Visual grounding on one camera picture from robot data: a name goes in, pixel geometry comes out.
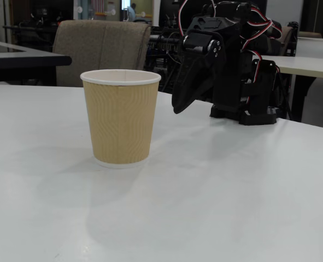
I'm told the brown fabric chair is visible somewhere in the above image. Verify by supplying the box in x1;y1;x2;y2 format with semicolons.
52;19;152;88

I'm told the tan paper cup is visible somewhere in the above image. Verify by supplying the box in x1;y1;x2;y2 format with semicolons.
80;69;162;169

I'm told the base servo cable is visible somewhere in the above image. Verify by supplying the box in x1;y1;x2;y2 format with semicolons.
245;51;262;106

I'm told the distant person in blue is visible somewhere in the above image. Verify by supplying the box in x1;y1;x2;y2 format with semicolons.
126;3;138;22

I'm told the dark table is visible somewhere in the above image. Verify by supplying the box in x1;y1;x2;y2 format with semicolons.
0;38;73;82

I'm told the white table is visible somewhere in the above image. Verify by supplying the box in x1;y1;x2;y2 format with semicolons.
256;37;323;81

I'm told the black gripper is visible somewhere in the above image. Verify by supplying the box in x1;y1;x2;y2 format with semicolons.
172;15;241;114

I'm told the looped wrist servo cable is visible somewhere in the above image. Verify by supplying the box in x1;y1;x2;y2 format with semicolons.
240;7;274;52

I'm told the black equipment rack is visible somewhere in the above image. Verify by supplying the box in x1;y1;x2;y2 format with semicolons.
144;26;183;92

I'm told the tan chair back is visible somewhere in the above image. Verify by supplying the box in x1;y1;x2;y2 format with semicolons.
298;31;322;39

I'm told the gripper servo cable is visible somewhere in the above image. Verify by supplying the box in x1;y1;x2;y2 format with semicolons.
177;0;191;36

